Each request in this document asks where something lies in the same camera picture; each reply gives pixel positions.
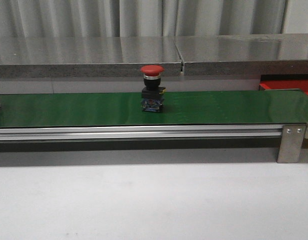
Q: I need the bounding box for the red mushroom push button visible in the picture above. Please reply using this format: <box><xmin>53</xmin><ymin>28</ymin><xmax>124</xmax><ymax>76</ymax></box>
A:
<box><xmin>141</xmin><ymin>65</ymin><xmax>166</xmax><ymax>113</ymax></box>

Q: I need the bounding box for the left grey stone slab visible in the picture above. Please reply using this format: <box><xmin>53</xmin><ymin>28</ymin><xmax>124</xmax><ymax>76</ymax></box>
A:
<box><xmin>0</xmin><ymin>37</ymin><xmax>182</xmax><ymax>78</ymax></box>

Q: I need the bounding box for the grey stone slab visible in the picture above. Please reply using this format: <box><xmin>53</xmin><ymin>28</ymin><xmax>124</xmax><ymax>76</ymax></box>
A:
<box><xmin>175</xmin><ymin>33</ymin><xmax>308</xmax><ymax>76</ymax></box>
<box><xmin>0</xmin><ymin>37</ymin><xmax>182</xmax><ymax>78</ymax></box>

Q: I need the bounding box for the green conveyor belt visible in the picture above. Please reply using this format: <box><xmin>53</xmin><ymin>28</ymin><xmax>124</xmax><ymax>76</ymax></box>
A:
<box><xmin>0</xmin><ymin>90</ymin><xmax>308</xmax><ymax>128</ymax></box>

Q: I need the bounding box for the right grey stone slab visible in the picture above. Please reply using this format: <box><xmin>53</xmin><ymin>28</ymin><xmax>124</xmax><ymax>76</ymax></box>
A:
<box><xmin>175</xmin><ymin>33</ymin><xmax>308</xmax><ymax>76</ymax></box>

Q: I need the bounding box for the red plastic tray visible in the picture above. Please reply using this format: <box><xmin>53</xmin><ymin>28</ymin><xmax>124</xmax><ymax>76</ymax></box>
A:
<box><xmin>259</xmin><ymin>79</ymin><xmax>308</xmax><ymax>95</ymax></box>

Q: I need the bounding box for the grey pleated curtain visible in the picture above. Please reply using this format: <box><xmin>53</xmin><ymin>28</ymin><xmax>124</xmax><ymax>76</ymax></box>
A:
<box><xmin>0</xmin><ymin>0</ymin><xmax>288</xmax><ymax>38</ymax></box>

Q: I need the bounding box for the aluminium conveyor side rail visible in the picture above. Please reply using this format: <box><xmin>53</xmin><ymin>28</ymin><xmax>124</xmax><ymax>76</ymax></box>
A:
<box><xmin>0</xmin><ymin>124</ymin><xmax>282</xmax><ymax>142</ymax></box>

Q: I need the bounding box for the steel conveyor support bracket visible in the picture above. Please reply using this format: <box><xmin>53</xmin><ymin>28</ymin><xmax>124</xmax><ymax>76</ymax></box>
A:
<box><xmin>277</xmin><ymin>124</ymin><xmax>306</xmax><ymax>164</ymax></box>

